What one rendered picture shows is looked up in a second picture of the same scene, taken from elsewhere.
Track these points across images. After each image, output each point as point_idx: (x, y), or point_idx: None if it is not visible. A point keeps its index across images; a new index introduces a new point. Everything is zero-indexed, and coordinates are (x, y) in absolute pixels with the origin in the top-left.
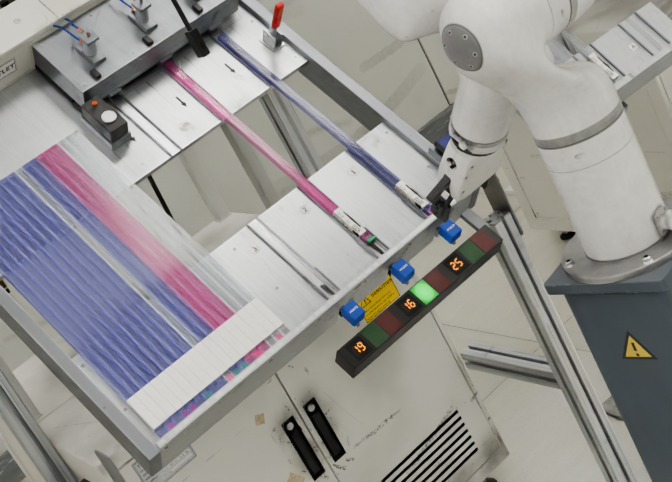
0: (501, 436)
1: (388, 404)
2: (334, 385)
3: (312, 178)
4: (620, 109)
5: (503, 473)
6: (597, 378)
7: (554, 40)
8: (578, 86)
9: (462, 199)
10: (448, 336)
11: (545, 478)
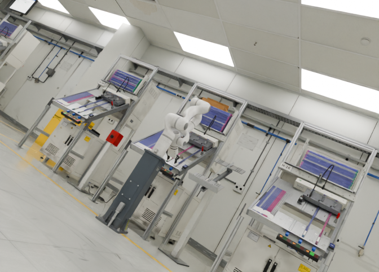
0: (166, 246)
1: (158, 202)
2: (158, 191)
3: (177, 157)
4: (167, 136)
5: (155, 240)
6: (180, 258)
7: (214, 181)
8: (166, 128)
9: (167, 154)
10: (172, 209)
11: (153, 240)
